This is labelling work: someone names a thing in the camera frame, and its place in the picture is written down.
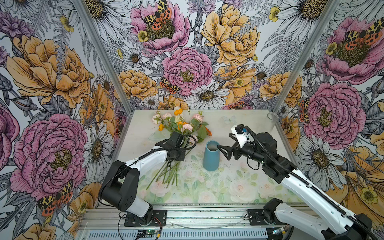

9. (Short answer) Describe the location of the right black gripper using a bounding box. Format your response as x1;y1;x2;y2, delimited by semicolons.
217;134;267;164

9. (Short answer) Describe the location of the teal ceramic vase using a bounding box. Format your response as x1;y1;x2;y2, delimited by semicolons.
203;141;221;172

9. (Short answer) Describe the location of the pink rose flower stem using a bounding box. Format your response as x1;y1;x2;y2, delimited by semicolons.
148;111;212;187

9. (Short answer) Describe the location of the orange poppy flower stem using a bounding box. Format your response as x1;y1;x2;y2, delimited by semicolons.
174;107;184;130

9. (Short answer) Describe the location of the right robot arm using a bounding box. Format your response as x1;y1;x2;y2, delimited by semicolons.
218;128;376;240

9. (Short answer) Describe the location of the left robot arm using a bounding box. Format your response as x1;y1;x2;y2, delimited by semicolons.
98;132;197;225

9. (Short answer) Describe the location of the clear glass cylinder vase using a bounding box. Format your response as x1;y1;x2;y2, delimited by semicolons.
260;112;279;133

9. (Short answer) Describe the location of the pink-edged white carnation stem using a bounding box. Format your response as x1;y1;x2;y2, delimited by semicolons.
152;111;176;134

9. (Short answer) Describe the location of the green circuit board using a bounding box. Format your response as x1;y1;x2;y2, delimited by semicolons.
136;230;160;239

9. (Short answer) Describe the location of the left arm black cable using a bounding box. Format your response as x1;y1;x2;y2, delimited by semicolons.
101;133;198;193

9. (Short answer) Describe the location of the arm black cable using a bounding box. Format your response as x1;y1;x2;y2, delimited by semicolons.
101;133;198;193
244;125;373;240

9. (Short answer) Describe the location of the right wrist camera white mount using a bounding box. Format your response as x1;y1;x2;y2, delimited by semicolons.
231;125;250;148

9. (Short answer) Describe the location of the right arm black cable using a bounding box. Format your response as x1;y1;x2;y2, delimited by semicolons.
244;125;373;240

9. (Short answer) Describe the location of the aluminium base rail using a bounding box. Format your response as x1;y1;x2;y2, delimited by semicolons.
76;204;294;240

